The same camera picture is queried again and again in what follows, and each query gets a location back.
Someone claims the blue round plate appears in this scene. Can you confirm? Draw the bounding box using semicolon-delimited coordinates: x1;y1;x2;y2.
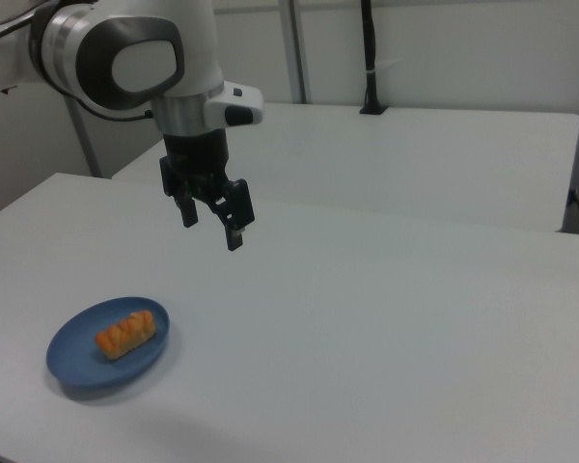
45;295;171;389

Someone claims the aluminium partition post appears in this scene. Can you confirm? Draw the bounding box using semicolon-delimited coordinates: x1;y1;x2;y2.
63;95;103;179
287;0;314;105

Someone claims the orange braided bread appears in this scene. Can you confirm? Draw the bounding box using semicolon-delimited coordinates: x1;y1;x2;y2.
94;309;157;361

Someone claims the black pole with white band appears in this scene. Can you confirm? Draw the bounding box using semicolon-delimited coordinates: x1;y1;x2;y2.
357;0;388;117

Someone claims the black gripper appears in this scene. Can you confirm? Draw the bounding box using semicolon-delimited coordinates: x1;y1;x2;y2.
158;128;257;253

